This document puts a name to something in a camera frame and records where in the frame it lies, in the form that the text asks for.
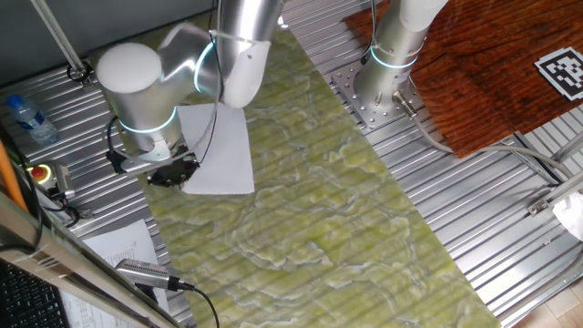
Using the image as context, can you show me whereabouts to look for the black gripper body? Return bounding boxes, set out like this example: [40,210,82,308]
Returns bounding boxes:
[157,154,200,183]

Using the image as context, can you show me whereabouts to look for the printed white paper sheet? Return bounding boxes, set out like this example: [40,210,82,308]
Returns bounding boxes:
[58,219,170,328]

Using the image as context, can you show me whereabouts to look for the red emergency stop button box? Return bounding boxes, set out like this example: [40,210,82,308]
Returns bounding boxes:
[26,162,75,200]

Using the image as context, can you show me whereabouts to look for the green marble pattern mat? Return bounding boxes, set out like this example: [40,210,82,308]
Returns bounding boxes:
[88,13,502,328]

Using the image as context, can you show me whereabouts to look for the clear bottle with blue cap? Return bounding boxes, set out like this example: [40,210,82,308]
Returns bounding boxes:
[5,94,59,147]

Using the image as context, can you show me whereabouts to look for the orange tube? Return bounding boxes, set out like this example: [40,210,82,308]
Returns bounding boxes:
[0,138,29,213]

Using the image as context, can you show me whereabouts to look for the thin aluminium pole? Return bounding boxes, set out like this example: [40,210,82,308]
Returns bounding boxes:
[29,0,90,78]

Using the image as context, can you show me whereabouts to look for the black keyboard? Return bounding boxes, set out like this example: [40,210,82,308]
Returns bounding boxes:
[0,261,69,328]

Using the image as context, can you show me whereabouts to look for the white cloth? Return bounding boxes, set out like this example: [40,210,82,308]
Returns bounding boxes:
[552,190,583,241]

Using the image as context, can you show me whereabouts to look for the black white fiducial marker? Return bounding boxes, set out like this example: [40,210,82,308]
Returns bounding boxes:
[534,46,583,102]

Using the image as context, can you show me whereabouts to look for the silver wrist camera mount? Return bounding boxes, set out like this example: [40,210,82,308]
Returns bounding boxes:
[118,143,183,178]

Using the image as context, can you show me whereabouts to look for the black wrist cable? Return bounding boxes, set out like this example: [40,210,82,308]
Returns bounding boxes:
[106,0,225,175]

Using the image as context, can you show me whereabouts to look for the silver camera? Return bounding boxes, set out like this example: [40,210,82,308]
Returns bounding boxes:
[114,258,181,292]

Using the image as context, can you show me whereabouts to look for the black pendant cables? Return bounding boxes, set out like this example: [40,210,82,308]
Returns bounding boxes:
[17,163,92,229]

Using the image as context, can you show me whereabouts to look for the black camera cable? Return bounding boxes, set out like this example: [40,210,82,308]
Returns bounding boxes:
[175,281,220,328]

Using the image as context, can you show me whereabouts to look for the aluminium frame bar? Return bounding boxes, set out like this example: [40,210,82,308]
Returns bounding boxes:
[0,189,183,328]

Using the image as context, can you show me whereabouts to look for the black pole foot ring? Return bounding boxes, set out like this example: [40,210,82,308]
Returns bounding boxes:
[66,60,95,85]

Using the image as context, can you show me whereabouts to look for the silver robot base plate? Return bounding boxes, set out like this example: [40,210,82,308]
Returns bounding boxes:
[331,61,427,129]

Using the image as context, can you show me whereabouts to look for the grey base cable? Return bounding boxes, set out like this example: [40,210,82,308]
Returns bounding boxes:
[392,90,575,179]

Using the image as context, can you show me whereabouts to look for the aluminium bracket frame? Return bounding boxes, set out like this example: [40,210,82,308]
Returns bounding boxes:
[512,130,583,218]

